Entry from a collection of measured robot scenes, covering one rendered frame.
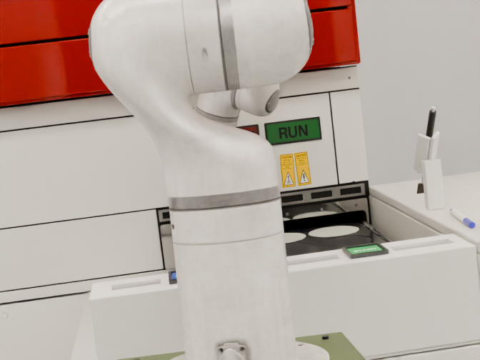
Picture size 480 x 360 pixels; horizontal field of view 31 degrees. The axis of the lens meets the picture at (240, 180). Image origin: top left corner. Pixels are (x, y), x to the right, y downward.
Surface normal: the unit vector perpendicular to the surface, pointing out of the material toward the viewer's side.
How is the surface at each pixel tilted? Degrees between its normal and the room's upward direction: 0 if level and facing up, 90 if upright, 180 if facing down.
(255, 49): 111
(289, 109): 90
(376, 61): 90
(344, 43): 90
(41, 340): 90
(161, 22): 76
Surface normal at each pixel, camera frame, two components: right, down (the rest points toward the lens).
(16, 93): 0.11, 0.12
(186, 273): -0.79, 0.11
